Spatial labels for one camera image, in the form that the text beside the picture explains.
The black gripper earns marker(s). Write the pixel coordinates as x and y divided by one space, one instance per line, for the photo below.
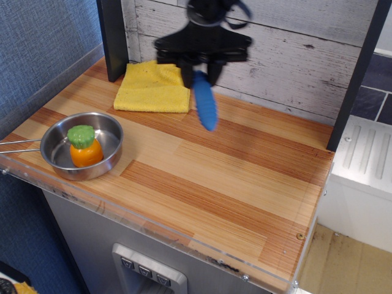
196 44

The blue handled metal fork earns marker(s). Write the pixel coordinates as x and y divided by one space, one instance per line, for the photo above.
205 101

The yellow cloth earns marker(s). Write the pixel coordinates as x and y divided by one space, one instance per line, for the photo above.
152 87

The orange toy carrot green top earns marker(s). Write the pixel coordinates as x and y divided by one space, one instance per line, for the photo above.
85 150

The white ribbed appliance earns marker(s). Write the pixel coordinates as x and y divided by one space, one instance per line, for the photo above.
357 200

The grey dispenser button panel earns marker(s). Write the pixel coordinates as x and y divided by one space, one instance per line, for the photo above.
141 274

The yellow object bottom corner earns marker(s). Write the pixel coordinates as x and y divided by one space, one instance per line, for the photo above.
24 288

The dark grey left post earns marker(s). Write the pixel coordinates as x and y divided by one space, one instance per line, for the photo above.
114 37

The dark grey post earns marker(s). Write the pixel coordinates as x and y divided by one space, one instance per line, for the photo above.
114 37
370 42

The steel pan with handle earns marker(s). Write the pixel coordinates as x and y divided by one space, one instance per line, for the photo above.
54 146

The dark grey right post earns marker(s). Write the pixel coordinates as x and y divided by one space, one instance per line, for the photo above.
370 42

